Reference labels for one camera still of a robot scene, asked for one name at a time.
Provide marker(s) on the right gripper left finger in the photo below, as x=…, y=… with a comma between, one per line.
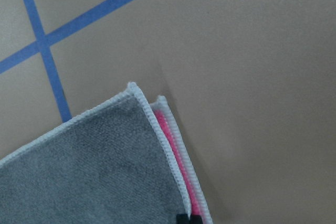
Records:
x=182, y=219

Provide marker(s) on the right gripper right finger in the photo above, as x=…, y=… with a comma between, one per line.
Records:
x=196, y=219

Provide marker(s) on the pink towel grey edge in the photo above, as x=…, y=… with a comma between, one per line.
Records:
x=123, y=161

